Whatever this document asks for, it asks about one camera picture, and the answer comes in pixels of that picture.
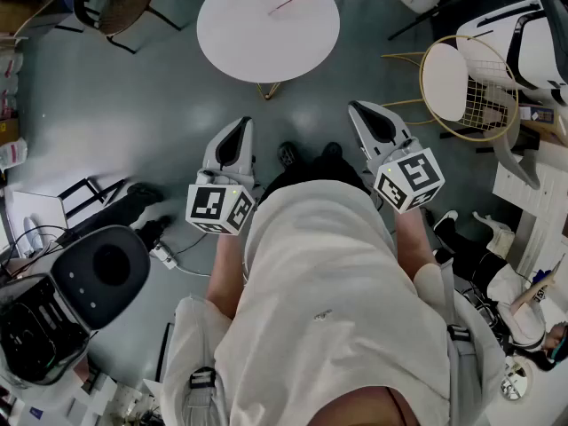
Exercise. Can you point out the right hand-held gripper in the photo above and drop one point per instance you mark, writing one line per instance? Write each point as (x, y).
(408, 180)

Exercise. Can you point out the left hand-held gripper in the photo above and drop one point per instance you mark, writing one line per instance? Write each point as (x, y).
(219, 209)

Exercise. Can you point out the red star wand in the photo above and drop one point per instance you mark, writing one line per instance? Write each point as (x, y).
(293, 0)

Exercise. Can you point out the person's right forearm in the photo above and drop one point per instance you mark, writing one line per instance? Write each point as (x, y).
(412, 242)

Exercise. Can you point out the person's left forearm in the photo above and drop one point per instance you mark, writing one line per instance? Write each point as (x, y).
(224, 273)

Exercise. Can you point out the person's right black shoe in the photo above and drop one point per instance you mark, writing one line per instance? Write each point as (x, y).
(332, 149)

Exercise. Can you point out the person's black shoe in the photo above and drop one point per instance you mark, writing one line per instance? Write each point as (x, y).
(286, 153)
(332, 149)

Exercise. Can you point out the person's left black shoe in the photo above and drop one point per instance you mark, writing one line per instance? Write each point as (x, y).
(286, 153)

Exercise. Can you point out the person's black trousers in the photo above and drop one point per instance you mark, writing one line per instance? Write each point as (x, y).
(310, 173)

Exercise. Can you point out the white round table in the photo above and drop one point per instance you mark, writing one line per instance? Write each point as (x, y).
(266, 42)

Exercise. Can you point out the white power strip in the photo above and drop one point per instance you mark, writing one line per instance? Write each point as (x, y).
(163, 255)

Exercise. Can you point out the light grey plastic chair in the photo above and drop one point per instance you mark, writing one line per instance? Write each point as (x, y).
(515, 158)

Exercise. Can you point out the white and black machine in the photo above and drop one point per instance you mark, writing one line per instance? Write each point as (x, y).
(488, 29)

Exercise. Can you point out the white tote bag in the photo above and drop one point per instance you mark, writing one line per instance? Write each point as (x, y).
(499, 235)

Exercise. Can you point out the flat labelled cardboard box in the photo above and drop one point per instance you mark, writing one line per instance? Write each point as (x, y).
(541, 118)

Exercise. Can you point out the person's white shirt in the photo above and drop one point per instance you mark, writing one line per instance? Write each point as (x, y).
(328, 291)

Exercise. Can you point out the brown wicker chair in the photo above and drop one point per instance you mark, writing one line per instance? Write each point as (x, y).
(122, 9)

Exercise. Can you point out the white drawer cabinet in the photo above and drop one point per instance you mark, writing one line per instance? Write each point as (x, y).
(541, 202)

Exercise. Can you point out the white desk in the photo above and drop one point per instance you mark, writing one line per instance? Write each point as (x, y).
(35, 211)

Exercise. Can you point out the white jug with red label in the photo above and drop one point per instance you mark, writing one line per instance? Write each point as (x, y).
(13, 153)

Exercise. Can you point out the wooden board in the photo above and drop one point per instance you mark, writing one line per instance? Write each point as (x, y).
(539, 289)

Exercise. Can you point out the group of clear water jugs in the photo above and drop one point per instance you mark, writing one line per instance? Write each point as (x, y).
(9, 82)

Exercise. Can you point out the brown wooden desk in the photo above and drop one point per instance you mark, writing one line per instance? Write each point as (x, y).
(26, 11)

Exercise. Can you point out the round silver mirror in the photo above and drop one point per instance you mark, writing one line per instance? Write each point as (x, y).
(515, 377)

